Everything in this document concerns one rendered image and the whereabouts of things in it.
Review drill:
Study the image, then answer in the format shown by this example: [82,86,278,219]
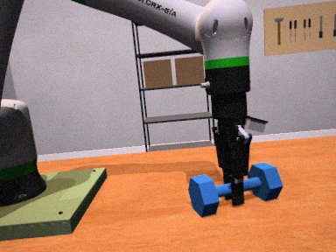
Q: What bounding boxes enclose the blue dumbbell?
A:
[188,162,284,218]

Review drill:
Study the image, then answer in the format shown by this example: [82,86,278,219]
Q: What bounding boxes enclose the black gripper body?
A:
[211,93,248,143]

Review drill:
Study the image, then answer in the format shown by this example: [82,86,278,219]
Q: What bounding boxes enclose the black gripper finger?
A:
[224,125,252,207]
[212,125,231,184]

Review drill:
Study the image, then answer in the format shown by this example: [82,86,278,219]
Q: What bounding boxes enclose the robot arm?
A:
[0,0,253,207]

